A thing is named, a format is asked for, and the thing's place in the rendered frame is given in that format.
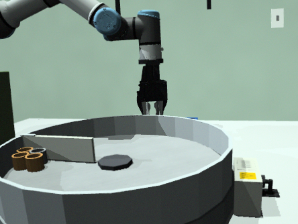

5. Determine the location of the grey metal bushing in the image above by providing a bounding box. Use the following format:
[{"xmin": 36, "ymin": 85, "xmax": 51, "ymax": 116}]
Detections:
[{"xmin": 30, "ymin": 148, "xmax": 48, "ymax": 163}]

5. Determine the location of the bronze bushing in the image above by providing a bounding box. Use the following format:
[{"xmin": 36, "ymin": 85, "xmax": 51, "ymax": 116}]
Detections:
[
  {"xmin": 11, "ymin": 152, "xmax": 29, "ymax": 170},
  {"xmin": 25, "ymin": 153, "xmax": 44, "ymax": 172},
  {"xmin": 17, "ymin": 147, "xmax": 33, "ymax": 153}
]

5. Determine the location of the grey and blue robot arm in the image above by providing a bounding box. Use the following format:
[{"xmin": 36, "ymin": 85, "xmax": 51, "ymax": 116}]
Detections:
[{"xmin": 0, "ymin": 0, "xmax": 164, "ymax": 60}]

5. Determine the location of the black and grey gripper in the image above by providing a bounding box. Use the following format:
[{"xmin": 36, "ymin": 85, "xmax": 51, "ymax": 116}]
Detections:
[{"xmin": 137, "ymin": 58, "xmax": 168, "ymax": 115}]

